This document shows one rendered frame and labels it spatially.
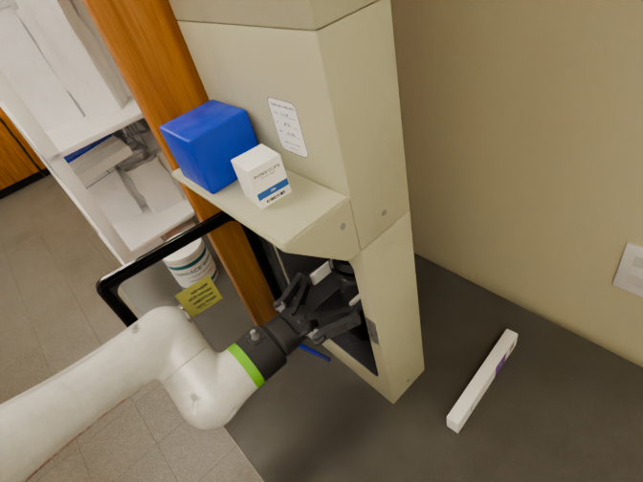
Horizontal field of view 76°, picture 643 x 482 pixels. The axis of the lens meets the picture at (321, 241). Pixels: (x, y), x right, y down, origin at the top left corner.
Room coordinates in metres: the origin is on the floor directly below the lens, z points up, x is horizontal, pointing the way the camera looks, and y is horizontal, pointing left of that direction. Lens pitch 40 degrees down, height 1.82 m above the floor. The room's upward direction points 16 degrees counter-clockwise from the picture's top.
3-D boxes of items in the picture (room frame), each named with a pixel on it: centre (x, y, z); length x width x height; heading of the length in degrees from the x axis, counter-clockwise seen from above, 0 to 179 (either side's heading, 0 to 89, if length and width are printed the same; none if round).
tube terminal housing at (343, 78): (0.63, -0.07, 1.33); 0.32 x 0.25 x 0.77; 32
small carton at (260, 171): (0.49, 0.05, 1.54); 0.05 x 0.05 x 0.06; 26
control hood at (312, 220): (0.54, 0.08, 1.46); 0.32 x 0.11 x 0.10; 32
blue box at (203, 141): (0.60, 0.12, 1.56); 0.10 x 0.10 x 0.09; 32
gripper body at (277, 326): (0.51, 0.10, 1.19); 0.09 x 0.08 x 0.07; 121
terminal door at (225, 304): (0.62, 0.26, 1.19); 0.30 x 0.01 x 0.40; 115
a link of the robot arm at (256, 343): (0.47, 0.16, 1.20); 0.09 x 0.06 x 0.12; 31
